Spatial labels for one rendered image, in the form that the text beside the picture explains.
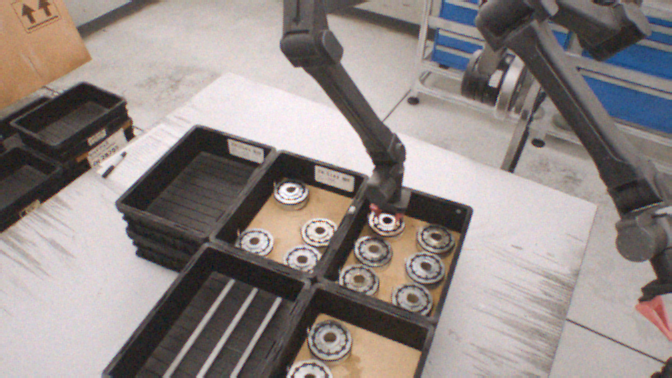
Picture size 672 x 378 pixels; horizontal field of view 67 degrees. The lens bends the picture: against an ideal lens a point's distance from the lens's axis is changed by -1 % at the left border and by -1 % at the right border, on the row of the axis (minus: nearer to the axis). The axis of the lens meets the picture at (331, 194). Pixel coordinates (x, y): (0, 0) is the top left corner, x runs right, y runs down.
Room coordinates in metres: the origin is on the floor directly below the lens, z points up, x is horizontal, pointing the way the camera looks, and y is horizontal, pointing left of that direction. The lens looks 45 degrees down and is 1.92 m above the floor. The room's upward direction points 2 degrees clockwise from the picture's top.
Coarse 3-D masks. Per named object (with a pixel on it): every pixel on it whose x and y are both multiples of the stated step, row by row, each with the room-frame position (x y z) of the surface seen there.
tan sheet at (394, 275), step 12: (408, 228) 0.97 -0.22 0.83; (408, 240) 0.92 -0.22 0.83; (456, 240) 0.93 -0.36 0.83; (396, 252) 0.88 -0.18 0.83; (408, 252) 0.88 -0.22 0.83; (348, 264) 0.83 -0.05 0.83; (396, 264) 0.84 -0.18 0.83; (444, 264) 0.84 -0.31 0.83; (384, 276) 0.80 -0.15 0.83; (396, 276) 0.80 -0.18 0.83; (444, 276) 0.80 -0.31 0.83; (384, 288) 0.76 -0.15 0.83; (384, 300) 0.72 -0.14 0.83; (432, 312) 0.69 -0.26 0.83
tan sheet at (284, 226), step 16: (320, 192) 1.10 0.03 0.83; (272, 208) 1.03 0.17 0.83; (304, 208) 1.04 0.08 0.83; (320, 208) 1.04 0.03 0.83; (336, 208) 1.04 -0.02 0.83; (256, 224) 0.97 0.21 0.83; (272, 224) 0.97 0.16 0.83; (288, 224) 0.97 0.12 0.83; (304, 224) 0.97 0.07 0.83; (336, 224) 0.98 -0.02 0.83; (288, 240) 0.91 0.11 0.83; (272, 256) 0.85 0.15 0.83
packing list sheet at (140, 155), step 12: (156, 132) 1.53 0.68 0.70; (168, 132) 1.54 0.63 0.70; (132, 144) 1.46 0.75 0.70; (144, 144) 1.46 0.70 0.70; (156, 144) 1.46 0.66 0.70; (168, 144) 1.47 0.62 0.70; (132, 156) 1.39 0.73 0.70; (144, 156) 1.39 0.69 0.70; (156, 156) 1.39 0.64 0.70; (120, 168) 1.32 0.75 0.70; (132, 168) 1.33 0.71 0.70; (144, 168) 1.33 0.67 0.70; (120, 180) 1.26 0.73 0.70; (132, 180) 1.26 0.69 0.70
